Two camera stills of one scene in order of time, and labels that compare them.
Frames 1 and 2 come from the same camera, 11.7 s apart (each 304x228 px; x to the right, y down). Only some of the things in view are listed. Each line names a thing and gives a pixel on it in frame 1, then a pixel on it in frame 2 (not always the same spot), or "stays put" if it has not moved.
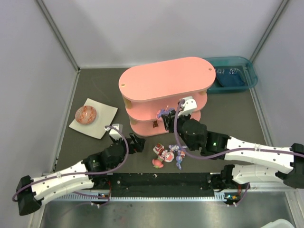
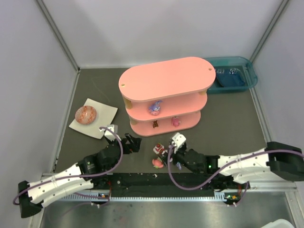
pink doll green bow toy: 157,163 stays put
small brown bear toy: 155,124 stays put
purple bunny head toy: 165,111 -> 154,109
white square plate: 105,113 stays put
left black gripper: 131,145 stays put
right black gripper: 169,121 -> 173,155
